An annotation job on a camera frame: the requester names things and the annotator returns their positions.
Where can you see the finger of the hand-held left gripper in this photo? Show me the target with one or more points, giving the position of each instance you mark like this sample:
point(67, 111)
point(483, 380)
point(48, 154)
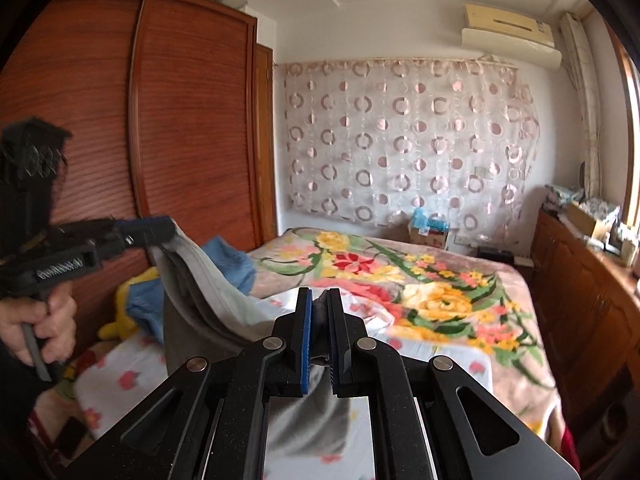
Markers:
point(150, 224)
point(135, 242)

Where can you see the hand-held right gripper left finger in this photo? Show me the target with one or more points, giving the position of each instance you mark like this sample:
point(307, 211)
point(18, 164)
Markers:
point(305, 345)

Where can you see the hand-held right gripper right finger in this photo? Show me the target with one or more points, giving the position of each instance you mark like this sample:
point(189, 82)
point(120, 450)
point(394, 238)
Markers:
point(339, 345)

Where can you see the grey pants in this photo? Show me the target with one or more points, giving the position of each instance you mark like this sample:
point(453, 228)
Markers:
point(210, 300)

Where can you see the person's left hand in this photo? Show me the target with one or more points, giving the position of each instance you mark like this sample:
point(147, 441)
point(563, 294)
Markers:
point(55, 330)

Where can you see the yellow plush toy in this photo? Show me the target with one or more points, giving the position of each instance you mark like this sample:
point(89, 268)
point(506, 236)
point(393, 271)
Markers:
point(115, 330)

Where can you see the folded blue jeans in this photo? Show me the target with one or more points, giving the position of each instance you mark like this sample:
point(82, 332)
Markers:
point(230, 265)

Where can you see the pink floral blanket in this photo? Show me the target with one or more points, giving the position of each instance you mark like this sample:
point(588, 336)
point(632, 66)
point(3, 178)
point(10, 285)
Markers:
point(425, 280)

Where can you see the white floral bed sheet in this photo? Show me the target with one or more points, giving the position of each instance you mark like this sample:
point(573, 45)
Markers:
point(450, 365)

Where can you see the wooden slatted wardrobe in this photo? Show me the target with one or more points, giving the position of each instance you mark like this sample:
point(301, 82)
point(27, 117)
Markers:
point(190, 110)

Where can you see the small cardboard box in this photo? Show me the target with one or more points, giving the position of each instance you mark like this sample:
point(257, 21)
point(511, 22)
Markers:
point(425, 240)

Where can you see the blue plastic bag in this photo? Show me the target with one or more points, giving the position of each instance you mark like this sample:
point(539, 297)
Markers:
point(425, 220)

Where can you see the sheer circle-patterned curtain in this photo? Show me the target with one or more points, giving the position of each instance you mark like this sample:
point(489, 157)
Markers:
point(400, 135)

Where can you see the long wooden cabinet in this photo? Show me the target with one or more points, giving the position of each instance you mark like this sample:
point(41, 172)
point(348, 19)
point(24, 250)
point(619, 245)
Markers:
point(575, 285)

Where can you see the red cloth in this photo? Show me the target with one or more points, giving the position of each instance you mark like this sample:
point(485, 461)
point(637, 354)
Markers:
point(570, 450)

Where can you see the open cardboard box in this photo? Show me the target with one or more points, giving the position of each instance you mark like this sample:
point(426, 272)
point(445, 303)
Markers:
point(582, 217)

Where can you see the tied patterned window curtain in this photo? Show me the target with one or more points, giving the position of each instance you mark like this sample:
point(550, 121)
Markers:
point(585, 110)

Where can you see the wooden framed window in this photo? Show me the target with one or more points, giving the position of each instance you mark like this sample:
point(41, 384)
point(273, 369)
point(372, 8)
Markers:
point(632, 135)

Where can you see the wall air conditioner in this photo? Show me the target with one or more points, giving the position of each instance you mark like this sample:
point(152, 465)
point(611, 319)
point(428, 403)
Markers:
point(505, 20)

